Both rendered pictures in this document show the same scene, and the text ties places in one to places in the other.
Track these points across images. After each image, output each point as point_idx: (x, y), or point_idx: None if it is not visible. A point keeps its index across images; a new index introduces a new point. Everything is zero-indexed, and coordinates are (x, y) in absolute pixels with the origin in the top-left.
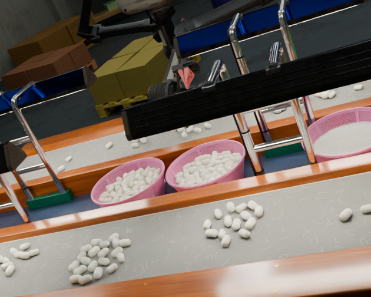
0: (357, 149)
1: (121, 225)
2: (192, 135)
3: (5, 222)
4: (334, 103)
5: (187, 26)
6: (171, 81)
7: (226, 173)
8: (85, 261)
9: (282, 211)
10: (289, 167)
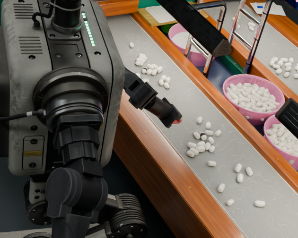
0: None
1: None
2: (214, 129)
3: None
4: (152, 55)
5: (142, 80)
6: (119, 194)
7: (258, 76)
8: None
9: (267, 54)
10: (212, 78)
